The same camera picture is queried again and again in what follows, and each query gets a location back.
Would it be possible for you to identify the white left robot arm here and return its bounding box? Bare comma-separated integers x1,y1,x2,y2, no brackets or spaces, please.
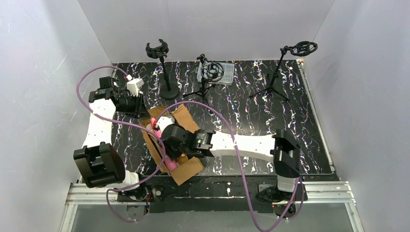
73,76,150,191

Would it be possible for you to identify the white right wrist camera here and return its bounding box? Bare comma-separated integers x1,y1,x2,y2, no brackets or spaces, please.
155,115,176,131

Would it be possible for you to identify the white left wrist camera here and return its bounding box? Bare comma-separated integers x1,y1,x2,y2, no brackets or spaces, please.
126,78,144,96

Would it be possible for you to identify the aluminium frame rail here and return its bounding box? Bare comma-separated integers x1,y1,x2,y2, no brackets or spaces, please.
60,181,364,232

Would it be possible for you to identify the pink microphone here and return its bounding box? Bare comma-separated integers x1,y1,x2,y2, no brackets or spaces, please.
150,118,177,171

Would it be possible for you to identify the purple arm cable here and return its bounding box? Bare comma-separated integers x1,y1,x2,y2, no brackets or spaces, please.
75,65,167,223
155,101,305,232

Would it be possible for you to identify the brown cardboard box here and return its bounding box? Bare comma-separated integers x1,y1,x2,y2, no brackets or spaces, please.
141,104,204,186

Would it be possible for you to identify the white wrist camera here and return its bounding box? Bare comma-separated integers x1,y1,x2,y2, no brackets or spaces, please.
155,115,176,131
126,78,144,96

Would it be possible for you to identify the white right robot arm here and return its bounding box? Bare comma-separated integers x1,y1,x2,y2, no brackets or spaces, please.
161,124,301,192

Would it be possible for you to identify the clear plastic organizer box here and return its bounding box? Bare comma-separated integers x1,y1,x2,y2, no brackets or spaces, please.
196,61,234,86

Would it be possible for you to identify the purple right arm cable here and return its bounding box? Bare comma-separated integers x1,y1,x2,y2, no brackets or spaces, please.
155,101,305,232

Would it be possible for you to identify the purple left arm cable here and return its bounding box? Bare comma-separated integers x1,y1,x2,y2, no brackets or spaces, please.
75,65,167,223

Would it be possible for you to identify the black round-base microphone stand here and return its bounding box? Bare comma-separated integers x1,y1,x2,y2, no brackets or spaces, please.
146,39,180,101

